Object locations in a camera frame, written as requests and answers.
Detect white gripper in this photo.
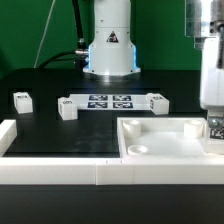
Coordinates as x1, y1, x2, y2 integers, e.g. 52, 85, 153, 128
200, 37, 224, 129

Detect white square tabletop part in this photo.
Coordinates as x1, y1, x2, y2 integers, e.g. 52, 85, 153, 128
117, 117, 224, 158

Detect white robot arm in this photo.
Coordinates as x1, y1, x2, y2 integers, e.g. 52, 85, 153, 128
83, 0, 224, 129

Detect white U-shaped fence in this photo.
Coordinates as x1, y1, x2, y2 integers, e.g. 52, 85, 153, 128
0, 120, 224, 185

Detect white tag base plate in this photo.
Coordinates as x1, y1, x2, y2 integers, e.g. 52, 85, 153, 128
70, 94, 150, 110

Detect black thick cable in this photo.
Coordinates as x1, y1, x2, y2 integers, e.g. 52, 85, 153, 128
37, 0, 90, 70

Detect thin grey cable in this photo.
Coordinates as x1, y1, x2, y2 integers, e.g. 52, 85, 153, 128
33, 0, 57, 69

